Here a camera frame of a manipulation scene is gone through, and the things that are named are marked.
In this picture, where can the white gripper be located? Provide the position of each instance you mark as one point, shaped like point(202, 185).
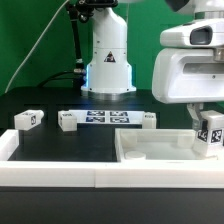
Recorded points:
point(188, 76)

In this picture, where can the white square table top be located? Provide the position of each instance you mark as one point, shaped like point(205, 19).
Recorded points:
point(143, 145)

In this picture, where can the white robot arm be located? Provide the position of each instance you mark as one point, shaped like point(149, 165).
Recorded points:
point(109, 75)

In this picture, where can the white U-shaped fence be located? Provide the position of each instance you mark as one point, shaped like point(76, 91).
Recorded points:
point(152, 174)

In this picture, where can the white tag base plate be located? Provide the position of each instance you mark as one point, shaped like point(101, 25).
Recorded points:
point(108, 116)

